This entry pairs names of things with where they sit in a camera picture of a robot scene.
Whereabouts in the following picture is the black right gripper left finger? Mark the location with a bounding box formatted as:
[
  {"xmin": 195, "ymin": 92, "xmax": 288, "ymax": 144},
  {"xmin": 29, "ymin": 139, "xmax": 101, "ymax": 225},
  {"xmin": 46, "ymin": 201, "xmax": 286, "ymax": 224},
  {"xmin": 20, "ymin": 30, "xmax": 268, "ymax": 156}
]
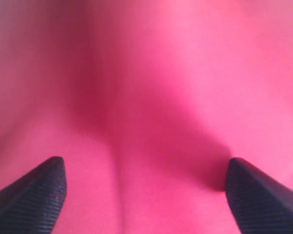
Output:
[{"xmin": 0, "ymin": 156, "xmax": 67, "ymax": 234}]

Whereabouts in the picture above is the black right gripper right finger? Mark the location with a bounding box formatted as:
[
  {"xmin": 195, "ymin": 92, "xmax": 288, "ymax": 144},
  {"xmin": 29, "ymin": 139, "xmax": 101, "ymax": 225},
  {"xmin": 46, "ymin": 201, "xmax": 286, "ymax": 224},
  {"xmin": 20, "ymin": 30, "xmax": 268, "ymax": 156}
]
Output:
[{"xmin": 225, "ymin": 157, "xmax": 293, "ymax": 234}]

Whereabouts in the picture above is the red tablecloth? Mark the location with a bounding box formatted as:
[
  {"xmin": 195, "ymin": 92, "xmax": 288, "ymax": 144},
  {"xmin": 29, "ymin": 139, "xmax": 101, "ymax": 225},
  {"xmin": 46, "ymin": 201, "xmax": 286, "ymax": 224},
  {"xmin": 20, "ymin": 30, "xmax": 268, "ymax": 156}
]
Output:
[{"xmin": 0, "ymin": 0, "xmax": 293, "ymax": 234}]

